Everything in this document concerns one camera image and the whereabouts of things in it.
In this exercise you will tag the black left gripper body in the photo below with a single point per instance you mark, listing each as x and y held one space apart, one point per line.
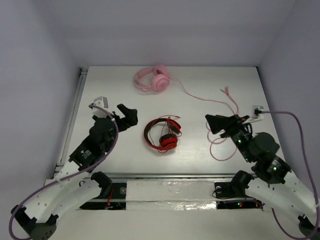
120 121

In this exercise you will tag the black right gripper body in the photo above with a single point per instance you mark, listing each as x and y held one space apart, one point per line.
232 131

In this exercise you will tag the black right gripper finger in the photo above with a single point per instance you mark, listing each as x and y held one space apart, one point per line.
216 124
233 117

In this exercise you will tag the red black headphones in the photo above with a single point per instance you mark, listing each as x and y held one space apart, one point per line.
170 132

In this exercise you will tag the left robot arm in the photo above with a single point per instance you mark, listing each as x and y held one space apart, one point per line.
77 182

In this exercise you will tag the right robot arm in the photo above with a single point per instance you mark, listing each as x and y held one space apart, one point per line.
272 181

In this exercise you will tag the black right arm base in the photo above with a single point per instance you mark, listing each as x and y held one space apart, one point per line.
231 195

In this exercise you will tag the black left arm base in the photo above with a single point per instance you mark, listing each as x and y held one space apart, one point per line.
112 195

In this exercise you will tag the pink headphones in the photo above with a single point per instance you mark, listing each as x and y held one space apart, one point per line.
157 79

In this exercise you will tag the silver foil tape strip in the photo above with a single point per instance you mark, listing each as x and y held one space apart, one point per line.
170 195

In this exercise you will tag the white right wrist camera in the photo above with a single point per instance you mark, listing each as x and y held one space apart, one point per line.
257 114

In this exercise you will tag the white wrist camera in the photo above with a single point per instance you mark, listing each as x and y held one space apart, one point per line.
100 103
257 114

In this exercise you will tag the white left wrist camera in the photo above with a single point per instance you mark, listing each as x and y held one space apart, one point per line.
100 103

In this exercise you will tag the aluminium rail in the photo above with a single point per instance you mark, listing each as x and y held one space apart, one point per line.
159 168

